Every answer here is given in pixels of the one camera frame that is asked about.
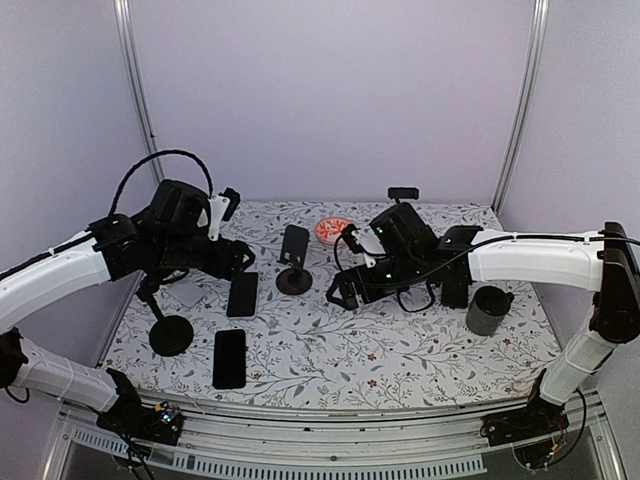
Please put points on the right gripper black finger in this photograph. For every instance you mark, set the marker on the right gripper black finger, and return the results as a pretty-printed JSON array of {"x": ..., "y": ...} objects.
[
  {"x": 350, "y": 276},
  {"x": 342, "y": 294}
]

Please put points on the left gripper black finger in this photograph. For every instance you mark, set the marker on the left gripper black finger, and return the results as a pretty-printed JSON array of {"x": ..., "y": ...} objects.
[
  {"x": 233, "y": 271},
  {"x": 243, "y": 253}
]

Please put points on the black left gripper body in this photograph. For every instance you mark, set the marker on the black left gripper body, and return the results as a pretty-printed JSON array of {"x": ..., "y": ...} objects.
[{"x": 214, "y": 265}]

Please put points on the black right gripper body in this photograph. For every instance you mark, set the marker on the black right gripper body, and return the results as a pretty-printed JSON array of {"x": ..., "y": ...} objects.
[{"x": 404, "y": 272}]

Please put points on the small round base phone stand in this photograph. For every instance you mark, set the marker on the small round base phone stand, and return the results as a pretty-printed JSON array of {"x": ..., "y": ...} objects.
[{"x": 294, "y": 279}]

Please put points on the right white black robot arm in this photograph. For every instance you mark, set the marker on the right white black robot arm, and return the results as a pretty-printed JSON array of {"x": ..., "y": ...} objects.
[{"x": 400, "y": 250}]

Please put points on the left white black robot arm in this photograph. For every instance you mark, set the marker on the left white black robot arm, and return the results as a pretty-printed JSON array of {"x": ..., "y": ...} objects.
[{"x": 179, "y": 230}]

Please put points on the black phone with white edge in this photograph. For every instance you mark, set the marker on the black phone with white edge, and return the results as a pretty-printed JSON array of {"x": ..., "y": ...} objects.
[{"x": 243, "y": 293}]

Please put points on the white flat phone stand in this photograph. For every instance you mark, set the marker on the white flat phone stand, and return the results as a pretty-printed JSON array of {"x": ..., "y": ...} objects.
[{"x": 187, "y": 294}]

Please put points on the tall black clamp phone stand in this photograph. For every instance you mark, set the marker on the tall black clamp phone stand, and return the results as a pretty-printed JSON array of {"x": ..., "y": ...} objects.
[{"x": 402, "y": 194}]

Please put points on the black gooseneck stand round base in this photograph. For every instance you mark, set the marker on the black gooseneck stand round base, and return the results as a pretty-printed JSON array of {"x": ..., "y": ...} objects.
[{"x": 170, "y": 335}]

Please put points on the red white patterned bowl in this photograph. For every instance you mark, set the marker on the red white patterned bowl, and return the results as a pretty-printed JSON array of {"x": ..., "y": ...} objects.
[{"x": 329, "y": 229}]

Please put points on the floral patterned tablecloth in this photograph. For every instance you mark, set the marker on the floral patterned tablecloth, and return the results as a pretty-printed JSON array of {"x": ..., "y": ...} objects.
[{"x": 303, "y": 352}]

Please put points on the dark grey mug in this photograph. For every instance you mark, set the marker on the dark grey mug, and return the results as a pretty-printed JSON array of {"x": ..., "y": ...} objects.
[{"x": 488, "y": 308}]

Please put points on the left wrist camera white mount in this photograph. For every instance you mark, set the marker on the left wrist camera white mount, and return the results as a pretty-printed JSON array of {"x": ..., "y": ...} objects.
[{"x": 222, "y": 207}]

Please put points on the aluminium front rail base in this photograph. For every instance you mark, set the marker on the aluminium front rail base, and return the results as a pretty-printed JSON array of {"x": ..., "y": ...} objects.
[{"x": 233, "y": 441}]

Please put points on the left aluminium frame post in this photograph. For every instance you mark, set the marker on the left aluminium frame post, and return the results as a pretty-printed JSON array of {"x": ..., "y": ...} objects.
[{"x": 125, "y": 29}]

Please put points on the aluminium frame post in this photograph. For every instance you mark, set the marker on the aluminium frame post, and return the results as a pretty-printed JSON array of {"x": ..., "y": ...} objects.
[
  {"x": 125, "y": 29},
  {"x": 533, "y": 58}
]

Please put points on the right aluminium frame post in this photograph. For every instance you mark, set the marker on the right aluminium frame post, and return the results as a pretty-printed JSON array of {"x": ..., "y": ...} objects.
[{"x": 533, "y": 58}]

